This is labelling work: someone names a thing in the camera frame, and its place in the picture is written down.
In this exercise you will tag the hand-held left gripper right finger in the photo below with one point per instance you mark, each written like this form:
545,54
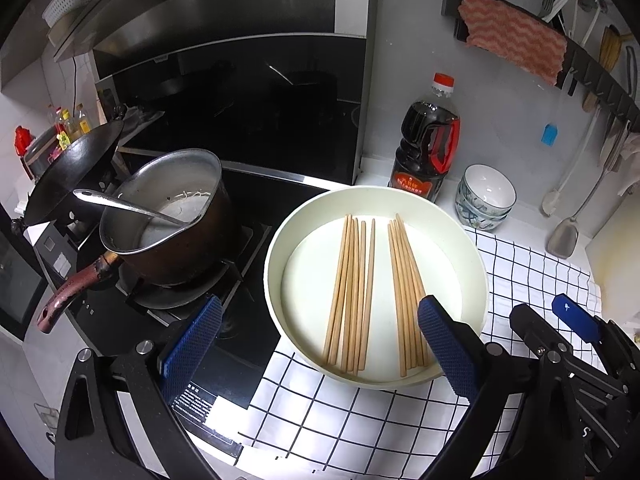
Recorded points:
442,347

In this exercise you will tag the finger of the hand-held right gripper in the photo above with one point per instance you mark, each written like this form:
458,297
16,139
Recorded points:
537,330
575,317

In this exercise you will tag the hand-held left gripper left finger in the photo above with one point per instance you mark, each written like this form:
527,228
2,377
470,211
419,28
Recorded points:
192,347

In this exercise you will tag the pile of wooden chopsticks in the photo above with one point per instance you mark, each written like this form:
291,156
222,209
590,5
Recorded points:
345,285

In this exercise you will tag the large cream bowl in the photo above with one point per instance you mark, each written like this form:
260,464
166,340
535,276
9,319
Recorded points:
310,300

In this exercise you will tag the black gas stove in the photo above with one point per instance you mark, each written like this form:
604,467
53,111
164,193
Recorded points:
250,320

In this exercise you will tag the white cutting board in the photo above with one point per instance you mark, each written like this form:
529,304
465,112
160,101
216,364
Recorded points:
617,260

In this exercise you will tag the metal cooking turner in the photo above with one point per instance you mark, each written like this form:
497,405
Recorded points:
562,240

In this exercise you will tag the white dish brush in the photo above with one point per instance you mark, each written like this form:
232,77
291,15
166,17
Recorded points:
551,202

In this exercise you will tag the white black checked cloth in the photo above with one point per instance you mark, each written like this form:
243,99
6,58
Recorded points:
350,425

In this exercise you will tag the blue patterned white bowl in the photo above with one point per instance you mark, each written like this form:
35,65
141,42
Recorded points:
475,225
487,185
467,211

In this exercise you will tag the metal ladle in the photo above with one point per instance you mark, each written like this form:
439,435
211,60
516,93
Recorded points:
125,205

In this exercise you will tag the pale hanging rag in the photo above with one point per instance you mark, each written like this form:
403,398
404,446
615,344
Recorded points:
631,165

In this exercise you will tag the black appliance door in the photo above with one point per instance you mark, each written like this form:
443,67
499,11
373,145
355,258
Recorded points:
17,285

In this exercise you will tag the dark soy sauce bottle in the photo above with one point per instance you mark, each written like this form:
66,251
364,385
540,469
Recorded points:
420,160

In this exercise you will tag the black wok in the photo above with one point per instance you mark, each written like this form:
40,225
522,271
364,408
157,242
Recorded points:
75,170

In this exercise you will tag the steel pot with lid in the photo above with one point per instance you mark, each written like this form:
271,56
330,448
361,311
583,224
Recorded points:
42,152

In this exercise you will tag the yellow oil bottle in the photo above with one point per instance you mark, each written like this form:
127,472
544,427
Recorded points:
82,120
63,132

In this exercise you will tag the black steel range hood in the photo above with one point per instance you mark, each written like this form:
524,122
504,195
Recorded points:
225,85

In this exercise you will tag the wooden spatula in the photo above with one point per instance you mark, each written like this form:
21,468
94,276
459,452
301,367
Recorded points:
609,47

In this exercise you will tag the pink striped dishcloth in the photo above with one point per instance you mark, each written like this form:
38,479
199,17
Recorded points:
515,35

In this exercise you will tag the metal fork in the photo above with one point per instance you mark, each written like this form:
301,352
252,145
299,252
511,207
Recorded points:
547,7

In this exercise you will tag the white perforated basket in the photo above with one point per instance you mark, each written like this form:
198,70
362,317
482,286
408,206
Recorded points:
70,2

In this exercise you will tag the blue wall hook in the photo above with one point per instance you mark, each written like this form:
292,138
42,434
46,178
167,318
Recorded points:
549,135

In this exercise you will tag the black wall rack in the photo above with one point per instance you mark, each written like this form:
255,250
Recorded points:
582,67

